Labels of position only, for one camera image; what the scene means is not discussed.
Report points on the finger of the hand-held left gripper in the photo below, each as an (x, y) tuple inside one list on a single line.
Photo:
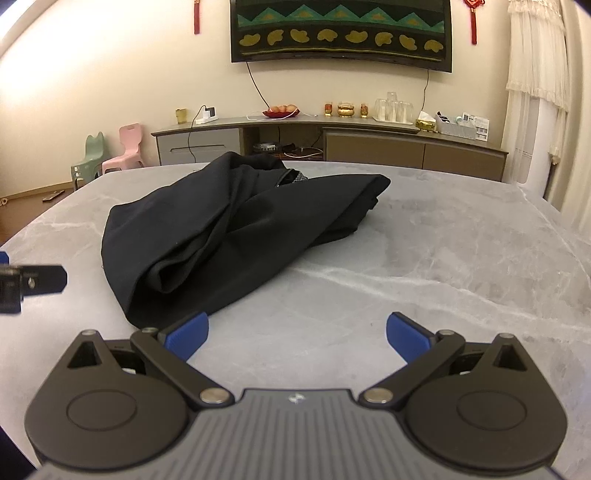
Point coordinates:
[(44, 279)]

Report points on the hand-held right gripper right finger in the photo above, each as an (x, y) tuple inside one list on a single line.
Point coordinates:
[(406, 337)]

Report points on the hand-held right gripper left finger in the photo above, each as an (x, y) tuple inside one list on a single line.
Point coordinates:
[(189, 334)]

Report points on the black pants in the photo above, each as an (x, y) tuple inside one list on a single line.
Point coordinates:
[(207, 230)]

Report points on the remote control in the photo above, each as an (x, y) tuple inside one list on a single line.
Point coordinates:
[(53, 196)]

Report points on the green plastic chair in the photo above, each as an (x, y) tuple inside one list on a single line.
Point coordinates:
[(90, 157)]

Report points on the pink plastic chair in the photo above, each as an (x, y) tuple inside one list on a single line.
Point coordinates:
[(129, 143)]

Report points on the grey television cabinet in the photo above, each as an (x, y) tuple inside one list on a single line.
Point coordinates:
[(369, 145)]

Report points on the gold tissue box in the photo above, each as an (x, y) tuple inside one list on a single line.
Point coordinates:
[(425, 124)]

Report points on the grey storage box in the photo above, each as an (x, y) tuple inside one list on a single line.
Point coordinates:
[(455, 129)]

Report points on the gold cup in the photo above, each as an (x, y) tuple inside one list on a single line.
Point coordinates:
[(181, 115)]

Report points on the white printed card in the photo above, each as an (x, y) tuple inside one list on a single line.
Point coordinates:
[(481, 125)]

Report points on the group of clear glasses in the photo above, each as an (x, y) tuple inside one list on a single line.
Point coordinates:
[(392, 110)]

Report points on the gold incense bowl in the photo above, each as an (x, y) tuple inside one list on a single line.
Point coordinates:
[(347, 110)]

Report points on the red fruit plate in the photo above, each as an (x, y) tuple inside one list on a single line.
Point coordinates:
[(281, 112)]

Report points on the red hanging knot ornament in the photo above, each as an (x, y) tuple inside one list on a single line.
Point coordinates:
[(473, 27), (197, 18)]

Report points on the white lace curtain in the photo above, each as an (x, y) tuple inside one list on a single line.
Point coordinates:
[(535, 55)]

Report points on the wall television with patterned cover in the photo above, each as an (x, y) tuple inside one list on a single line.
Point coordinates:
[(341, 27)]

